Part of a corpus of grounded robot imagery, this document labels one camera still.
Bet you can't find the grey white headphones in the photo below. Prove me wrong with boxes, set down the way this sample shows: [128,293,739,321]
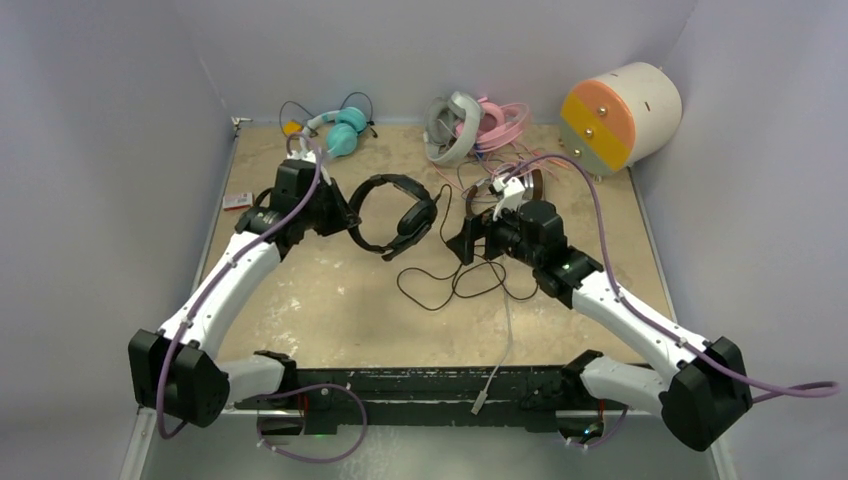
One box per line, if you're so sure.
[424,91,483,165]

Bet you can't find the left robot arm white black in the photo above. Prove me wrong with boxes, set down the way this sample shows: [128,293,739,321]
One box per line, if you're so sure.
[128,152,359,427]

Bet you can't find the round drawer cabinet orange yellow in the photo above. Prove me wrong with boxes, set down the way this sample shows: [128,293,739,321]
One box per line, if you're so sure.
[559,62,683,177]

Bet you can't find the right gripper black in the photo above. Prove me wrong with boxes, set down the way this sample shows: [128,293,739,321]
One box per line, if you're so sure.
[447,197,541,268]

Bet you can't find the black headphones with cable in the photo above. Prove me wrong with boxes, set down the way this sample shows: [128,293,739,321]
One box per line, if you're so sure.
[347,173,541,313]

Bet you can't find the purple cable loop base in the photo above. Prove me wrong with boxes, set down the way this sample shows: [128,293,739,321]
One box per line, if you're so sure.
[256,381,370,464]

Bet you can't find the white usb cable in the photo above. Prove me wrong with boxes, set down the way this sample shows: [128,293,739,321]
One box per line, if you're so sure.
[470,291,515,417]

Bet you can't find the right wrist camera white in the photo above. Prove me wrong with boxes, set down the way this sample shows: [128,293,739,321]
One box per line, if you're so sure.
[490,175,526,221]

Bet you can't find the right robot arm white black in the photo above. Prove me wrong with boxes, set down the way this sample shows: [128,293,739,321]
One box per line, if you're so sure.
[446,200,753,451]

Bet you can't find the brown headphones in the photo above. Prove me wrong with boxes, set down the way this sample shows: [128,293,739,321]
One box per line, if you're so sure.
[465,166,544,217]

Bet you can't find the small red white box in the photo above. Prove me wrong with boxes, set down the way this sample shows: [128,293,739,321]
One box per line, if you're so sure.
[221,192,255,211]

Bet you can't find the pink headphones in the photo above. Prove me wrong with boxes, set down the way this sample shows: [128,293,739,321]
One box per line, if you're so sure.
[472,96,531,154]

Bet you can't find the yellow small object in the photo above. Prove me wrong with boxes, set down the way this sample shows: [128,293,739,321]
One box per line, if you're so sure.
[281,120,303,137]

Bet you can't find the teal white cat headphones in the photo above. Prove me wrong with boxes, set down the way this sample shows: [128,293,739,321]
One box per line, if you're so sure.
[302,107,371,158]

